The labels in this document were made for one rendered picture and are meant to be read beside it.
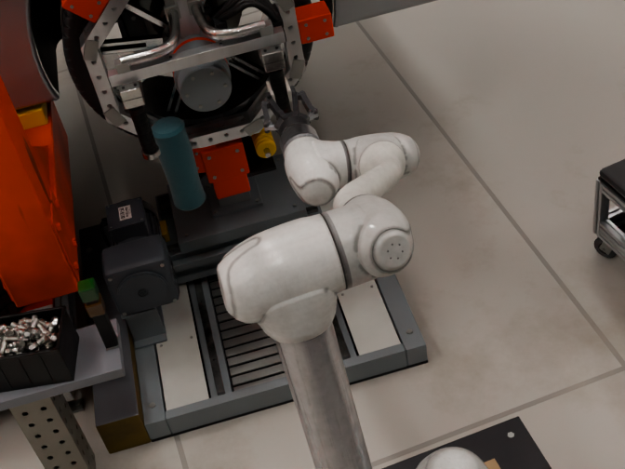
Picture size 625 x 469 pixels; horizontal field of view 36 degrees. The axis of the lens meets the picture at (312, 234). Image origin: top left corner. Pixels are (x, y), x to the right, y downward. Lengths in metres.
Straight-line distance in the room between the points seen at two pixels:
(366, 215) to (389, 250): 0.08
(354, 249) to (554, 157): 1.95
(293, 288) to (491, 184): 1.86
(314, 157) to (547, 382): 1.01
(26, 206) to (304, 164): 0.65
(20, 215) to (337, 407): 0.96
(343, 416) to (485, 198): 1.67
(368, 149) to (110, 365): 0.81
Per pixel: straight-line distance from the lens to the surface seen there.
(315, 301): 1.53
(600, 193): 2.87
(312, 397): 1.66
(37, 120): 2.78
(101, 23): 2.46
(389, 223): 1.51
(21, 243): 2.36
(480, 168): 3.36
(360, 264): 1.53
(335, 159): 2.08
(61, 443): 2.60
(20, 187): 2.26
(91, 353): 2.41
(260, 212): 2.97
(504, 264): 3.02
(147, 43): 2.61
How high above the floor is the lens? 2.15
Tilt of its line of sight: 42 degrees down
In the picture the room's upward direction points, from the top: 12 degrees counter-clockwise
